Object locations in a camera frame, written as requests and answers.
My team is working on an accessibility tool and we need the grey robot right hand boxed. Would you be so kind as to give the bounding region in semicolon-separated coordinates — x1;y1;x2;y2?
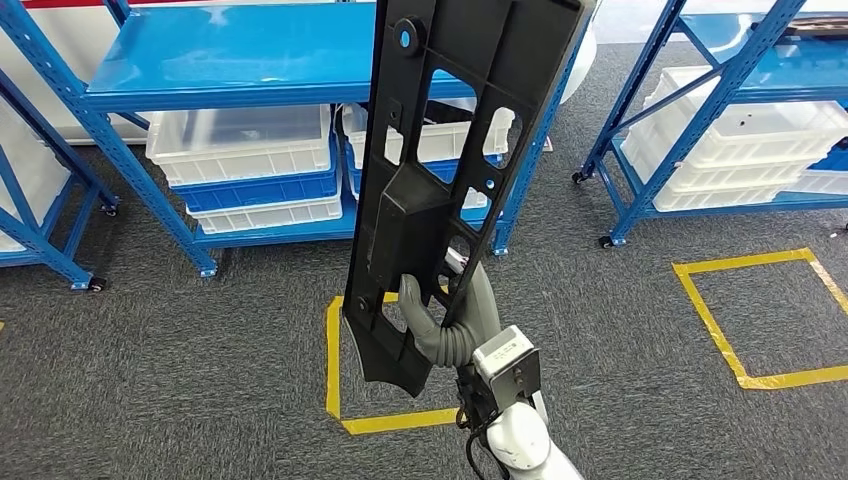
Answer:
397;248;503;356

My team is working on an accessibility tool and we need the black plastic frame part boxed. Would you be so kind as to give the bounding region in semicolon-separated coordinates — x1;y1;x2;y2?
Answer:
342;0;594;399

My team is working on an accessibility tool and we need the blue metal shelf rack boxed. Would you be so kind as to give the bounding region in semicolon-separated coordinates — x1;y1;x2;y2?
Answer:
0;66;121;293
0;0;598;278
572;0;848;250

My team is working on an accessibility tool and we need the yellow floor tape square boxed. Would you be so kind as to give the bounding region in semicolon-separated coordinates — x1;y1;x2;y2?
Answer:
672;248;848;391
324;294;465;437

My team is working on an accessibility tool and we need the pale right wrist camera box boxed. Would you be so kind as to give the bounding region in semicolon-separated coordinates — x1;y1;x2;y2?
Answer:
471;324;541;413

